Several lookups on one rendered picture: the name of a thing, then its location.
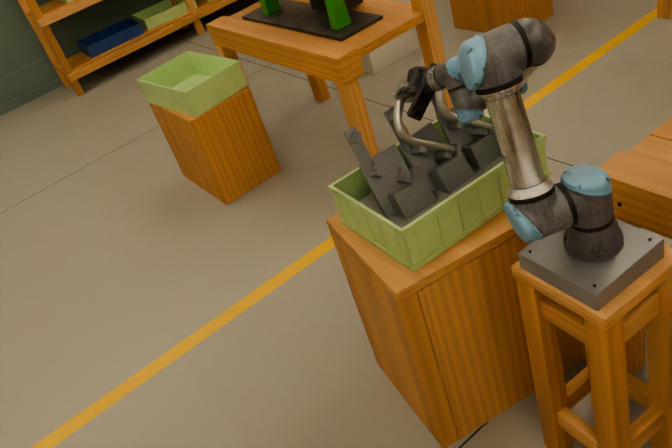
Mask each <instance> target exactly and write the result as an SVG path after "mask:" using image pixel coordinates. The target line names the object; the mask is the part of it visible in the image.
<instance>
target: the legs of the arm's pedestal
mask: <svg viewBox="0 0 672 448"><path fill-rule="evenodd" d="M516 283H517V289H518V295H519V301H520V306H521V312H522V318H523V324H524V329H525V335H526V341H527V346H528V352H529V358H530V364H531V369H532V375H533V381H534V387H535V392H536V398H537V404H538V409H539V415H540V421H541V427H542V432H543V438H544V444H545V446H546V447H547V448H572V447H573V446H574V445H573V438H572V436H573V437H574V438H575V439H577V440H578V441H579V442H581V443H582V444H583V445H584V446H586V447H587V448H641V447H642V446H643V445H644V444H645V443H646V442H647V441H648V440H649V439H650V446H651V447H652V448H672V276H671V277H670V278H668V279H667V280H666V281H665V282H664V283H662V284H661V285H660V286H659V287H658V288H657V289H655V290H654V291H653V292H652V293H651V294H649V295H648V296H647V297H646V298H645V299H643V300H642V301H641V302H640V303H639V304H637V305H636V306H635V307H634V308H633V309H631V310H630V311H629V312H628V313H627V314H625V315H624V316H623V317H622V318H621V319H620V320H618V321H617V322H616V323H615V324H614V325H612V326H611V327H610V328H609V329H608V330H606V331H605V330H603V329H602V328H600V327H598V326H597V325H595V324H593V323H591V322H590V321H588V320H586V319H585V318H583V317H581V316H580V315H578V314H576V313H574V312H573V311H571V310H569V309H568V308H566V307H564V306H563V305H561V304H559V303H558V302H556V301H554V300H552V299H551V298H549V297H547V296H546V295H544V294H542V293H541V292H539V291H537V290H535V289H534V288H532V287H530V286H529V285H527V284H525V283H524V282H522V281H520V280H519V279H517V278H516ZM645 325H646V340H647V369H648V384H646V383H644V382H643V381H641V380H640V379H638V378H636V377H635V376H633V375H632V374H630V373H629V372H627V367H626V350H625V342H626V341H628V340H629V339H630V338H631V337H632V336H633V335H635V334H636V333H637V332H638V331H639V330H640V329H642V328H643V327H644V326H645ZM557 327H559V328H560V329H562V330H564V331H565V332H567V333H568V334H570V335H572V336H573V337H575V338H576V339H578V340H580V341H581V342H583V343H584V344H585V352H586V361H587V367H586V368H585V369H583V370H582V371H581V372H580V373H579V374H577V375H576V376H575V377H574V378H573V379H572V380H570V381H569V382H568V383H567V384H566V385H565V379H564V372H563V365H562V357H561V350H560V343H559V336H558V328H557ZM589 393H590V398H591V405H592V406H593V411H594V420H595V427H593V426H592V425H591V424H589V423H588V422H586V421H585V420H584V419H582V418H581V417H580V416H578V415H577V414H576V413H574V412H573V411H571V410H570V409H571V408H573V407H574V406H575V405H576V404H577V403H578V402H579V401H581V400H582V399H583V398H584V397H585V396H586V395H587V394H589ZM628 397H629V398H631V399H632V400H634V401H635V402H637V403H638V404H640V405H641V406H643V407H644V408H646V409H647V410H646V411H645V412H644V413H643V414H642V415H641V416H640V417H639V418H638V419H637V420H636V421H634V422H633V423H632V424H631V425H630V416H629V400H628Z"/></svg>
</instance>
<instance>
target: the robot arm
mask: <svg viewBox="0 0 672 448"><path fill-rule="evenodd" d="M555 48H556V35H555V33H554V31H553V29H552V28H551V27H550V26H549V25H548V24H547V23H546V22H544V21H542V20H539V19H536V18H521V19H517V20H514V21H512V22H510V23H507V24H505V25H502V26H500V27H497V28H495V29H492V30H490V31H487V32H485V33H482V34H477V35H475V37H473V38H470V39H468V40H466V41H464V42H463V43H462V44H461V46H460V49H459V55H458V56H456V57H452V58H450V59H448V60H447V61H445V62H442V63H440V64H438V65H437V64H435V63H433V62H432V63H430V66H429V68H427V67H425V66H422V67H420V66H416V67H414V68H412V69H409V71H408V77H407V82H408V84H404V80H403V79H402V80H400V82H399V85H398V88H397V91H396V92H395V93H394V98H395V99H396V100H398V99H400V98H402V97H407V96H408V95H410V96H409V97H407V98H405V103H412V104H411V106H410V108H409V110H408V112H407V116H409V117H410V118H413V119H415V120H418V121H420V120H421V119H422V117H423V115H424V113H425V111H426V109H427V107H428V105H429V103H430V101H431V99H432V97H433V95H434V93H435V92H436V91H441V90H443V89H446V88H447V91H448V93H449V96H450V99H451V101H452V104H453V107H454V109H455V110H454V111H455V112H456V114H457V116H458V119H459V121H460V123H462V124H467V123H470V122H473V121H475V120H478V119H480V118H482V117H484V110H485V109H487V110H488V113H489V116H490V120H491V123H492V126H493V129H494V133H495V136H496V139H497V142H498V146H499V149H500V152H501V155H502V159H503V162H504V165H505V168H506V171H507V175H508V178H509V181H510V184H511V188H510V190H509V191H508V193H507V195H508V199H509V202H507V203H506V204H505V205H504V212H505V215H506V217H507V219H508V221H509V223H510V225H511V226H512V228H513V229H514V231H515V232H516V234H517V235H518V236H519V237H520V238H521V239H522V240H523V241H525V242H528V243H531V242H534V241H537V240H540V239H544V238H545V237H547V236H550V235H552V234H555V233H557V232H560V231H562V230H565V233H564V237H563V241H564V247H565V250H566V252H567V253H568V254H569V255H570V256H572V257H573V258H575V259H578V260H581V261H586V262H599V261H604V260H607V259H610V258H612V257H614V256H616V255H617V254H618V253H619V252H620V251H621V250H622V248H623V246H624V235H623V232H622V230H621V228H620V227H619V225H618V223H617V221H616V219H615V217H614V207H613V197H612V190H613V188H612V185H611V181H610V177H609V175H608V174H607V172H605V171H604V170H603V169H601V168H599V167H596V166H590V165H577V166H572V167H570V168H568V169H566V170H565V171H563V173H562V174H561V177H560V181H561V182H558V183H556V184H554V183H553V181H552V180H550V179H548V178H546V177H545V175H544V171H543V168H542V164H541V161H540V157H539V154H538V151H537V147H536V144H535V140H534V137H533V133H532V130H531V127H530V123H529V120H528V116H527V113H526V109H525V106H524V102H523V99H522V96H521V94H523V93H525V92H526V91H527V89H528V82H527V80H528V79H529V77H530V76H531V75H532V74H533V72H534V71H535V70H536V68H537V67H538V66H541V65H543V64H544V63H546V62H547V61H548V60H549V59H550V57H551V56H552V55H553V53H554V51H555Z"/></svg>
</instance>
